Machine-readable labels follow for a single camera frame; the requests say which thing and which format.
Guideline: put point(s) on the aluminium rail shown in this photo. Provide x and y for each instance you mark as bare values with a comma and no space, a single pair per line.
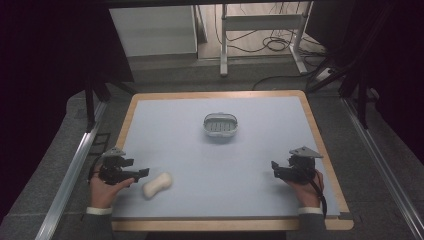
71,166
383,166

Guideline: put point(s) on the black metal stand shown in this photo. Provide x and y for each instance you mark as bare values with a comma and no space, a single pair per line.
90,100
361,100

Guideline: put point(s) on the white power strip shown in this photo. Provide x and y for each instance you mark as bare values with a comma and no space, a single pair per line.
324,74

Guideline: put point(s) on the grey soap dish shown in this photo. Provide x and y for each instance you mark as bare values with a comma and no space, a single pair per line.
220,125

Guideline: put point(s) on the white soap bar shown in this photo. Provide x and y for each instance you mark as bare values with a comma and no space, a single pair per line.
157,185

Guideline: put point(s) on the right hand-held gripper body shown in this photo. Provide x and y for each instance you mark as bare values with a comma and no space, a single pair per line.
300,166

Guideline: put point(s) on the white metal desk frame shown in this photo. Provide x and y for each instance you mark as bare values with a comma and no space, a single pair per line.
263,22

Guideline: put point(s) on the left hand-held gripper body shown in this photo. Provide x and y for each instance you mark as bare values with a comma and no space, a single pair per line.
111,170

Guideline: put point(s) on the person's right hand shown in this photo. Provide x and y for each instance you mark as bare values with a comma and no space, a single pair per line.
308,193

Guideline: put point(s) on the light blue table mat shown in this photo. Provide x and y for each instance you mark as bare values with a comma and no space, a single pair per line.
226,166

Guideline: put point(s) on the person's left hand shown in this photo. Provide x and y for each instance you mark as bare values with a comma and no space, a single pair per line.
101,191

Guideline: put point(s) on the white cabinet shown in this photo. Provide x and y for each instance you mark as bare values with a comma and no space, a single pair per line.
156,30

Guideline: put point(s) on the dark curtain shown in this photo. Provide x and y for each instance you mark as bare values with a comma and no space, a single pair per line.
396,66
40,83

